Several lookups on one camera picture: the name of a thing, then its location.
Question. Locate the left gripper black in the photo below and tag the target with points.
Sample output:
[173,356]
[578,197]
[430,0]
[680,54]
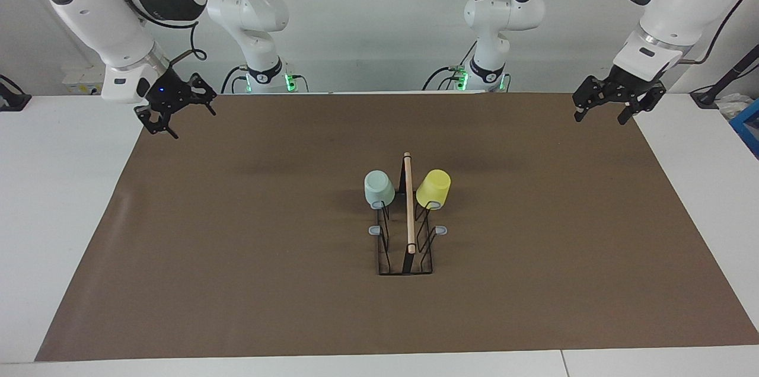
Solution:
[628,83]

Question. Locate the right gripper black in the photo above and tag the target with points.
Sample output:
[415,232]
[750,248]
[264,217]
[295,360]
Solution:
[166,92]

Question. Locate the yellow plastic cup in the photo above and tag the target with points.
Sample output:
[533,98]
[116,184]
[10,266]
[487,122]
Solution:
[434,187]

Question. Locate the pale green plastic cup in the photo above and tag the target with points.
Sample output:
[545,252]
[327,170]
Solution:
[378,188]

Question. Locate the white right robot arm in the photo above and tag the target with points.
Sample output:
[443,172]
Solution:
[95,15]

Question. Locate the black stand with pole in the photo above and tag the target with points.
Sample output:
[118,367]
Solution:
[708,95]

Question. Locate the white power strip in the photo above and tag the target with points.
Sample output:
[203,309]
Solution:
[83,82]

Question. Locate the white crumpled bag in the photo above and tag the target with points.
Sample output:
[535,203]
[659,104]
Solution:
[732,109]

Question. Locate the blue box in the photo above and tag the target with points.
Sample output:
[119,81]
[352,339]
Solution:
[748,125]

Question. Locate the brown table mat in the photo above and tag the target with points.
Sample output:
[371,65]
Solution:
[237,276]

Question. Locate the black clamp bracket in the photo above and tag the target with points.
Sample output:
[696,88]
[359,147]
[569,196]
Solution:
[12,98]

